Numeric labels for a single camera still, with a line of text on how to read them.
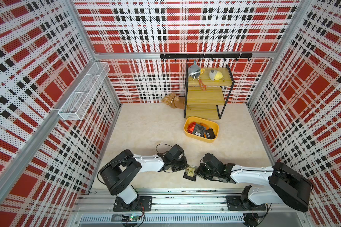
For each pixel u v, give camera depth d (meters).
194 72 0.86
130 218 0.69
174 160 0.73
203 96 0.99
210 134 0.98
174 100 1.09
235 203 0.73
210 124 1.04
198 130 0.97
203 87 0.85
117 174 0.45
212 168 0.67
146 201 0.75
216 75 0.84
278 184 0.43
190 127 1.00
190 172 0.84
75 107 0.69
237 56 0.88
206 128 0.99
